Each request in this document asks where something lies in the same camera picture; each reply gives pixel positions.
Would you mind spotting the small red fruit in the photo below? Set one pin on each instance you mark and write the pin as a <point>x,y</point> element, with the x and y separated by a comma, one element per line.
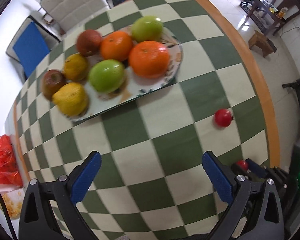
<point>243,165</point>
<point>223,118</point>

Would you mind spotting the snack box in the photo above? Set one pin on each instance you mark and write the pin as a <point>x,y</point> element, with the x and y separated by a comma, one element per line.
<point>13,201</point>

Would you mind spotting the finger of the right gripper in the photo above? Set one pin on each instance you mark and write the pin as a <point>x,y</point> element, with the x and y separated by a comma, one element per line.
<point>256,169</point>

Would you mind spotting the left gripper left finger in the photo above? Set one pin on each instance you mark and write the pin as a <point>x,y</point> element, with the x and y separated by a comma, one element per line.
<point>37,220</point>

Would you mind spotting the green apple front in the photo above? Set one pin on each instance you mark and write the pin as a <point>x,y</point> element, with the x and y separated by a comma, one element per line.
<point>107,76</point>

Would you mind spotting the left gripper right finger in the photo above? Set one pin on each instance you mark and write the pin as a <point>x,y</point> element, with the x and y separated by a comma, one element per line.
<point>232,190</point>

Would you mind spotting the reddish brown round fruit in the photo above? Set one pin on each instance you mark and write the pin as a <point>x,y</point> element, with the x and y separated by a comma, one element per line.
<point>88,42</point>

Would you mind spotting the green apple rear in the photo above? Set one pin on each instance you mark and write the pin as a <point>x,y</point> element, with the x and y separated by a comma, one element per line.
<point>147,28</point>

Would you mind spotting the yellow lemon fruit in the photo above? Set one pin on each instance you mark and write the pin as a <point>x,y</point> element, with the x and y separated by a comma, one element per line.
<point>71,99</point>

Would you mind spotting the dark wooden side table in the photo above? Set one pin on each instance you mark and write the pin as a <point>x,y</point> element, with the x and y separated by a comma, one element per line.
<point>278,15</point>

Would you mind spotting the orange fruit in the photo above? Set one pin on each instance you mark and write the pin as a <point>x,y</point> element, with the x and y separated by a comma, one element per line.
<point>149,59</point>
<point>116,46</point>

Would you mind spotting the dark red apple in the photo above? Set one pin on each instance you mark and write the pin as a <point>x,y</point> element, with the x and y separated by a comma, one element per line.
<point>51,82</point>

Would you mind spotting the small wooden stool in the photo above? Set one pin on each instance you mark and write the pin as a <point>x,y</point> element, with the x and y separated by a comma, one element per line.
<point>262,42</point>

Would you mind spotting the blue padded folding chair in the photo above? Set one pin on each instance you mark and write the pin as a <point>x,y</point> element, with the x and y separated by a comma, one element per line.
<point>30,44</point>

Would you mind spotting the orange fruit front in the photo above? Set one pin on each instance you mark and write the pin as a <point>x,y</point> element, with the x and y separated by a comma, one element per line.
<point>149,59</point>

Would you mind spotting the green apple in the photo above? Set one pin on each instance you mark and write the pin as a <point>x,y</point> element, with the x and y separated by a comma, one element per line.
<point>147,28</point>
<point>107,76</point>

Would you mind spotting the white padded chair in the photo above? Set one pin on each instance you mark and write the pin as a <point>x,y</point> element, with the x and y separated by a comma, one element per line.
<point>72,13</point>

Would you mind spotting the red plastic bag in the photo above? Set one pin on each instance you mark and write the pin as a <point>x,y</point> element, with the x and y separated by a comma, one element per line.
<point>9,173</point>

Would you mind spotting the oval floral plate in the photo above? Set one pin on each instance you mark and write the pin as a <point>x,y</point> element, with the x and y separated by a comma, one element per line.
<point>134,86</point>

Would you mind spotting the orange fruit rear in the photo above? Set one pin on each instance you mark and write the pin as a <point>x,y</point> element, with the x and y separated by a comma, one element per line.
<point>116,46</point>

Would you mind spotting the yellow-brown orange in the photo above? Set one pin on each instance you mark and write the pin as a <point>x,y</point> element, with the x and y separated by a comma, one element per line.
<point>76,67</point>

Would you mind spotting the green checkered tablecloth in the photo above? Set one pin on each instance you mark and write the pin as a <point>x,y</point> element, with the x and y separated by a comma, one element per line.
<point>151,184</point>

